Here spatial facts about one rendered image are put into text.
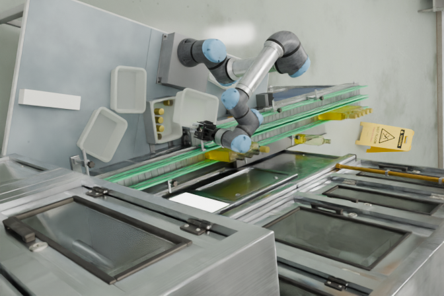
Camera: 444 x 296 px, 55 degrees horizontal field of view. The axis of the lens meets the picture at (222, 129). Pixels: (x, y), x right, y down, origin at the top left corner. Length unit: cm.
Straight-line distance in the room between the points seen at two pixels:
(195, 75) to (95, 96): 55
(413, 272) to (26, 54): 165
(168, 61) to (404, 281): 148
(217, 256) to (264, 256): 10
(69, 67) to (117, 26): 32
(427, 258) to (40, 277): 114
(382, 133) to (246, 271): 476
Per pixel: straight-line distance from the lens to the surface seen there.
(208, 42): 210
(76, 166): 195
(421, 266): 148
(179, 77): 223
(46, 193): 129
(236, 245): 76
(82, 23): 209
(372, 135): 546
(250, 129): 174
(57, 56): 203
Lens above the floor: 261
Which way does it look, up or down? 46 degrees down
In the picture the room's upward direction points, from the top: 95 degrees clockwise
